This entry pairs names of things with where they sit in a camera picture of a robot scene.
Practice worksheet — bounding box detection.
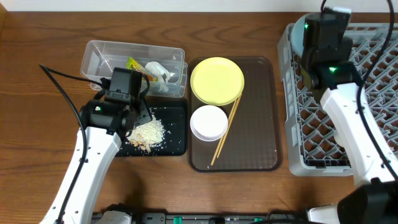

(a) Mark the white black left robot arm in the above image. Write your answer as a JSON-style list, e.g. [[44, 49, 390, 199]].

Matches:
[[41, 66, 152, 223]]

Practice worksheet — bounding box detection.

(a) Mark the yellow plastic plate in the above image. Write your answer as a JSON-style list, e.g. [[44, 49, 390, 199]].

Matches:
[[190, 57, 245, 106]]

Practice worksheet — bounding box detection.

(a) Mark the green yellow snack wrapper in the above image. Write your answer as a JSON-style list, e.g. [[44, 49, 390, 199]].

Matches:
[[126, 57, 158, 82]]

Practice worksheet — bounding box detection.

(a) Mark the white napkin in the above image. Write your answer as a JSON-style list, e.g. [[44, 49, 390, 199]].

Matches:
[[145, 62, 171, 91]]

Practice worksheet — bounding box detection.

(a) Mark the light blue plastic bowl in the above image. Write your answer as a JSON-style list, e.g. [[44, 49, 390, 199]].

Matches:
[[290, 14, 307, 57]]

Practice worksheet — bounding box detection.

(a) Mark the clear plastic waste bin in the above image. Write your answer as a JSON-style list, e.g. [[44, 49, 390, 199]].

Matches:
[[80, 40, 188, 98]]

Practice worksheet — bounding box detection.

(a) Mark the pink bowl with food scraps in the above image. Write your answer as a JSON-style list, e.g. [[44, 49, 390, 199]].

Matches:
[[190, 105, 228, 142]]

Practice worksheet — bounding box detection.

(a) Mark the wooden chopstick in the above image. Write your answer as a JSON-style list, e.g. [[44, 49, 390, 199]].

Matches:
[[210, 95, 242, 166], [216, 95, 242, 159]]

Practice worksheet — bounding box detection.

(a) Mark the pile of white rice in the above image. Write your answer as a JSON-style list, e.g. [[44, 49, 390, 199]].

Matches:
[[125, 118, 165, 152]]

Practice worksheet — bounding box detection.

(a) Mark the black food waste tray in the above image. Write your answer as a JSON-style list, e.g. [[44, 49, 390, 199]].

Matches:
[[116, 98, 187, 157]]

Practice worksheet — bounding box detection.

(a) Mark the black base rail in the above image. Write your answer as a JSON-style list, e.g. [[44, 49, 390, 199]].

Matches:
[[91, 203, 308, 224]]

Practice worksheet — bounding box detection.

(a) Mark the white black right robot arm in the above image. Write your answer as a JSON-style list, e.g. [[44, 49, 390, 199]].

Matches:
[[300, 6, 397, 223]]

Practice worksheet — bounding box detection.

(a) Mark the dark brown serving tray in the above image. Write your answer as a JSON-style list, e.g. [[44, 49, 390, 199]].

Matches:
[[188, 57, 283, 172]]

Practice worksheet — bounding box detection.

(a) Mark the grey dishwasher rack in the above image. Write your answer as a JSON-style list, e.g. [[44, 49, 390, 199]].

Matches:
[[277, 23, 397, 176]]

